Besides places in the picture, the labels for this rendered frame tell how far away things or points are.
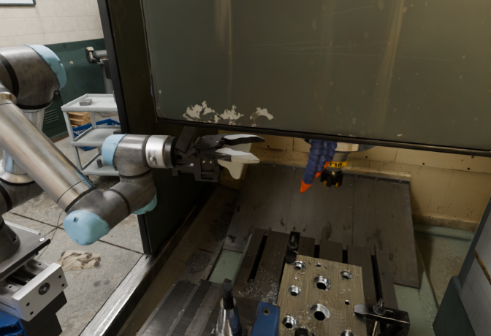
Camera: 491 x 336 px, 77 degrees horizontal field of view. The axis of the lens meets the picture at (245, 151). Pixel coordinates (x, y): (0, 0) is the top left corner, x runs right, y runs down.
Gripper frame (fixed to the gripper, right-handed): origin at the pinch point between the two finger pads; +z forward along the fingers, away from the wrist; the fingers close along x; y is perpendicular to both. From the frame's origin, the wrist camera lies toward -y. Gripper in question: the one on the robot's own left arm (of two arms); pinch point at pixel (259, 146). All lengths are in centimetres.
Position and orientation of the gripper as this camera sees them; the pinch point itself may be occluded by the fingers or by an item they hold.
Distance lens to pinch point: 65.4
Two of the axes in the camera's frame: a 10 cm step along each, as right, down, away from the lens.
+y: 0.3, 9.1, 4.2
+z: 9.9, 0.4, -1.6
